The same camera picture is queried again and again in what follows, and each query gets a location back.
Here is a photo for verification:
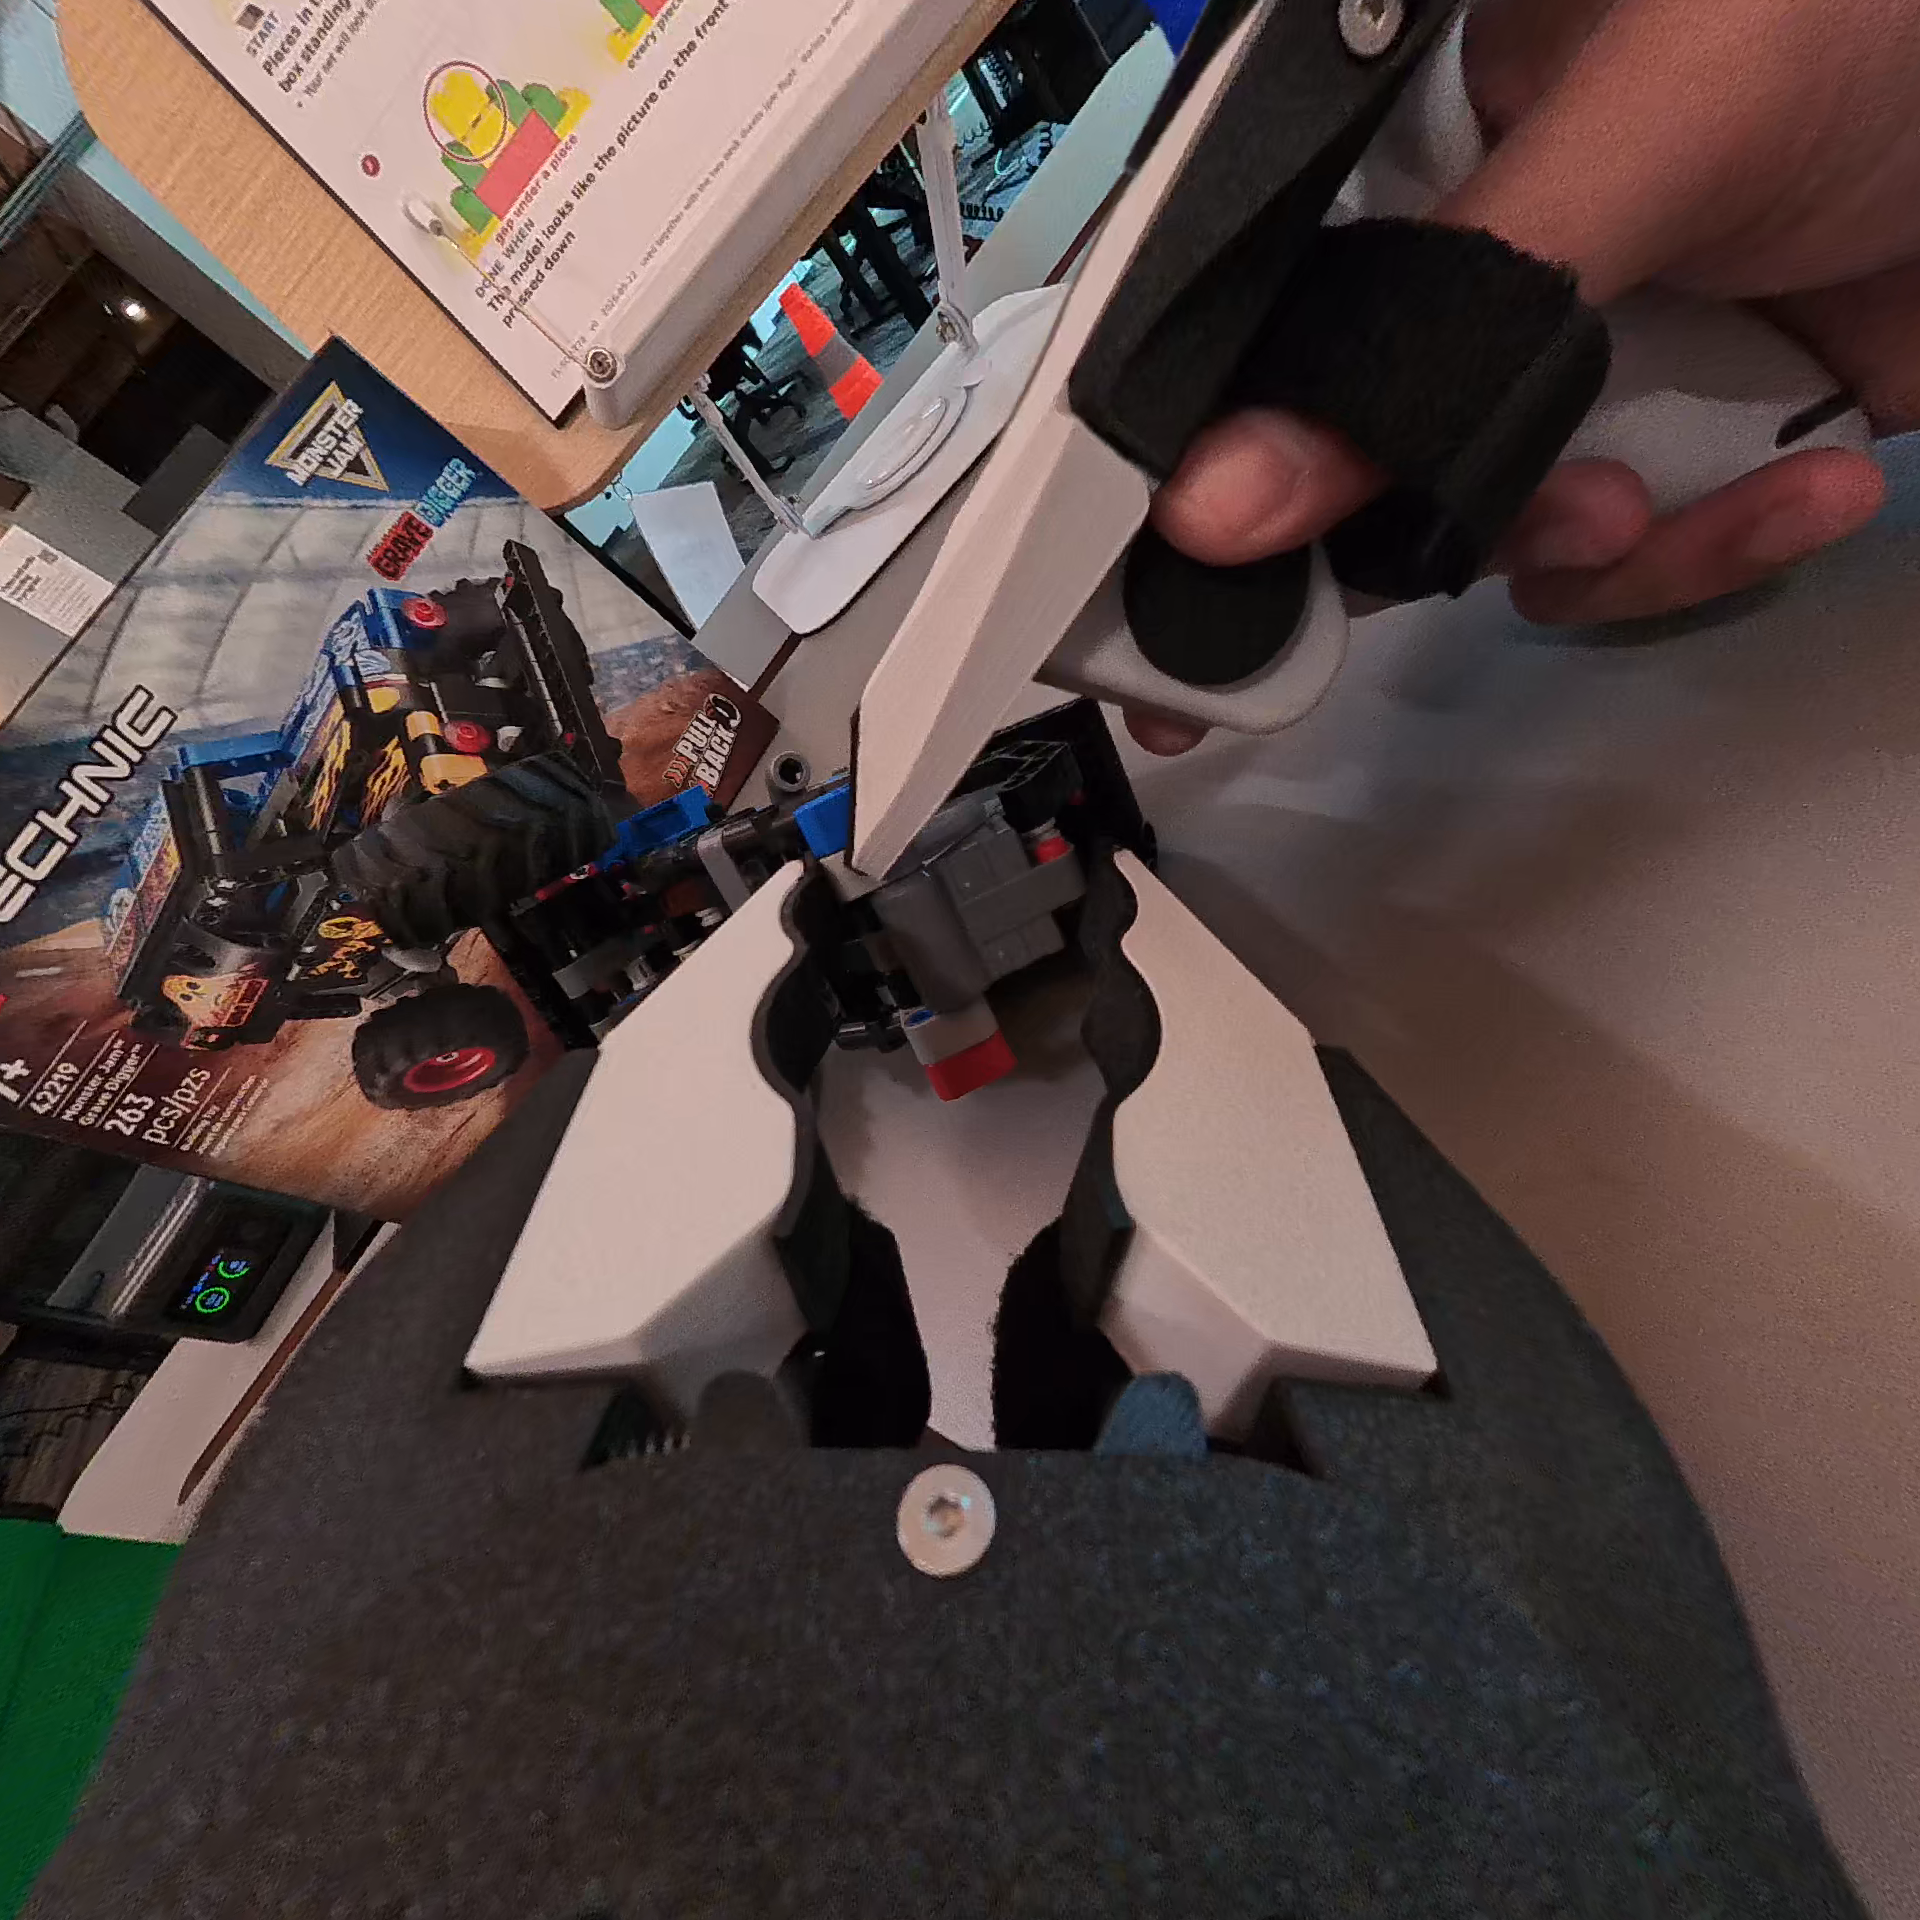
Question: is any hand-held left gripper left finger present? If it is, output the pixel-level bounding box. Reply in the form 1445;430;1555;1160
464;863;931;1451

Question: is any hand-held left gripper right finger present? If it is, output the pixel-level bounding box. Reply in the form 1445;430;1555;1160
994;852;1440;1451

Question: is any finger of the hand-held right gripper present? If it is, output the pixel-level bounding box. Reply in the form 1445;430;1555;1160
848;0;1262;876

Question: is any blue black lego truck model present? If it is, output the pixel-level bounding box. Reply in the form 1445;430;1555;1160
331;702;1160;1107

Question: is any monster truck lego box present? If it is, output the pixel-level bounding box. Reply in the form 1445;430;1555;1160
0;336;783;1218

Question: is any person's right hand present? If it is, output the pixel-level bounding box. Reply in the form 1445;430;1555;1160
1124;0;1920;756

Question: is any clear white sign stand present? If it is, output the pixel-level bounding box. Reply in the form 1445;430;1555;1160
682;103;1075;632

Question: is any orange traffic cone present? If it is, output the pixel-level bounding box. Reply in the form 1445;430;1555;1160
781;282;888;421

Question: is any black power station with display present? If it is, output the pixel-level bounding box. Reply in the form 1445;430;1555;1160
0;1132;337;1339

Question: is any white instruction sign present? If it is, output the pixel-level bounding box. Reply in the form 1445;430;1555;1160
143;0;1022;430

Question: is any green plastic bin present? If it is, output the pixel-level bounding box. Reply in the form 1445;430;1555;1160
0;1514;182;1920

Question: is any instruction sheet on stand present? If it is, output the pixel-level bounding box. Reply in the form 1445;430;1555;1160
52;0;941;516

